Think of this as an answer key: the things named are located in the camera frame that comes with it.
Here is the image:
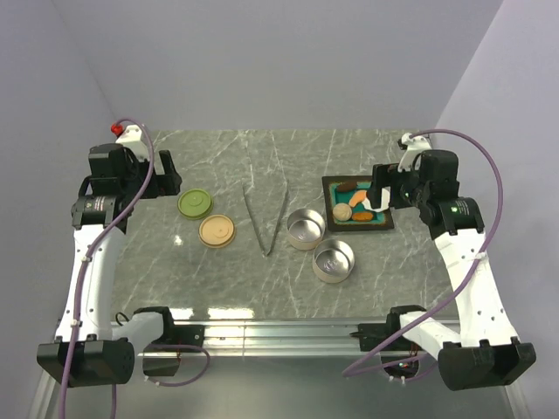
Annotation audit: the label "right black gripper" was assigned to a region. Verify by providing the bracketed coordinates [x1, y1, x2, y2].
[365, 162, 431, 209]

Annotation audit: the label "beige round bun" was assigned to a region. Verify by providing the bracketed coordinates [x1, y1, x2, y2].
[332, 203, 353, 222]

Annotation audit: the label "metal tongs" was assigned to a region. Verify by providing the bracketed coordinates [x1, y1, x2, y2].
[241, 181, 289, 258]

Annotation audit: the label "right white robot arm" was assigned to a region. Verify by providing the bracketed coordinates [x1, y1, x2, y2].
[367, 150, 536, 391]

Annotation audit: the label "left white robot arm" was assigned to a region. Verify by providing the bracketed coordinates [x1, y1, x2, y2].
[37, 143, 182, 388]

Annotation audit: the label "steel lunch tin near tray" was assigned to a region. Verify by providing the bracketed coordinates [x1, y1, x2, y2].
[286, 209, 326, 251]

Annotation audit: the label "steel lunch tin front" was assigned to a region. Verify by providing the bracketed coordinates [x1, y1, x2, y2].
[312, 238, 355, 284]

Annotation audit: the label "white egg piece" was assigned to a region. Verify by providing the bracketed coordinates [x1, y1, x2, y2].
[362, 188, 390, 213]

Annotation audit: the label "orange salmon piece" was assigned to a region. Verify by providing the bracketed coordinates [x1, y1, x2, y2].
[349, 189, 370, 210]

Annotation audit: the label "dark brown sausage piece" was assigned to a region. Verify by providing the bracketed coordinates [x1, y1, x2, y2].
[335, 181, 358, 194]

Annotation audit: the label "green round lid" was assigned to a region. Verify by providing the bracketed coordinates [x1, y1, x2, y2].
[177, 189, 213, 220]

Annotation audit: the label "black teal square tray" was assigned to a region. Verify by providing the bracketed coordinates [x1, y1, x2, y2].
[321, 175, 394, 232]

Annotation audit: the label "brown fried cutlet piece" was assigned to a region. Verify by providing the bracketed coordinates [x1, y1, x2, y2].
[351, 211, 375, 223]

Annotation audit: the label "tan round lid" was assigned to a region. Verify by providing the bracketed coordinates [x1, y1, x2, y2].
[198, 215, 236, 249]

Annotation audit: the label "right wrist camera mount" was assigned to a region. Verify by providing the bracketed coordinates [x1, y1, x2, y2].
[397, 133, 431, 172]

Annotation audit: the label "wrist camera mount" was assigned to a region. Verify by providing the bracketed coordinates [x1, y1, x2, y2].
[111, 123, 150, 162]
[397, 133, 431, 172]

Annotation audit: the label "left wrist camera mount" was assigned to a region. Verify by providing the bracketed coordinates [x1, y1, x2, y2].
[111, 123, 150, 162]

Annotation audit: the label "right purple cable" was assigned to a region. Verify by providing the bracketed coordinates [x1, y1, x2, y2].
[342, 128, 504, 379]

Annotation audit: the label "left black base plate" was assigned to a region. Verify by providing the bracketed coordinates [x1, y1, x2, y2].
[165, 324, 205, 347]

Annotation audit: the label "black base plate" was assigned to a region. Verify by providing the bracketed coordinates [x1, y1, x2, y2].
[165, 324, 205, 347]
[352, 323, 390, 352]

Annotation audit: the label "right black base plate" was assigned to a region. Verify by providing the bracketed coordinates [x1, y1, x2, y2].
[352, 323, 390, 352]

